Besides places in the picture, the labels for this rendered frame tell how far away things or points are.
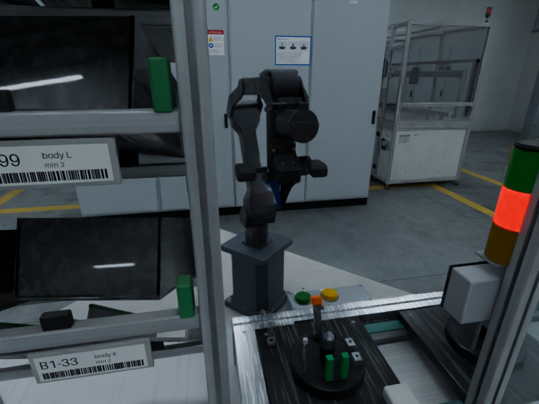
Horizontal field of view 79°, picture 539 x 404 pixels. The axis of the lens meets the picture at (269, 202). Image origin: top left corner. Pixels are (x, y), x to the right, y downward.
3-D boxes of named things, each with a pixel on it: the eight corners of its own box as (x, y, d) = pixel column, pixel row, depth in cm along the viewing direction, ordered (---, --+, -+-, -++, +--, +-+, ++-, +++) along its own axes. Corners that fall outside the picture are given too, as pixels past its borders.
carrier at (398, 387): (255, 336, 72) (254, 288, 68) (357, 321, 76) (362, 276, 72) (278, 451, 50) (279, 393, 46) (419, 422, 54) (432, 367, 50)
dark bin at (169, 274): (137, 262, 57) (138, 220, 57) (212, 261, 57) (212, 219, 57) (13, 301, 29) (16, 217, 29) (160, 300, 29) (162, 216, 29)
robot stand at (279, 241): (253, 280, 107) (252, 225, 99) (291, 296, 99) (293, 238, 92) (223, 305, 96) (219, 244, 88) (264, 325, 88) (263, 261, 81)
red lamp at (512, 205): (483, 218, 44) (492, 183, 42) (515, 215, 45) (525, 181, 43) (516, 235, 39) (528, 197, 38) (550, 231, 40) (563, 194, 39)
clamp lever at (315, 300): (312, 332, 67) (310, 295, 67) (321, 330, 67) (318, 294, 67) (318, 339, 64) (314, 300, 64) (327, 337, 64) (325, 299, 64)
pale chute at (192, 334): (153, 341, 66) (156, 318, 68) (218, 341, 66) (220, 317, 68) (81, 341, 40) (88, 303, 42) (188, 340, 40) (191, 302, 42)
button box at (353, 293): (285, 311, 87) (286, 292, 85) (359, 301, 91) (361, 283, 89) (292, 329, 81) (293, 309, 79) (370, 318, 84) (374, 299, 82)
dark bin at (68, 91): (122, 174, 51) (123, 127, 51) (206, 173, 51) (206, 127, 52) (-53, 115, 23) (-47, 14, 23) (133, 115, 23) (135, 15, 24)
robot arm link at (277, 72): (227, 118, 86) (224, 74, 83) (256, 116, 89) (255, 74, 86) (266, 129, 61) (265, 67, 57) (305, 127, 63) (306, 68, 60)
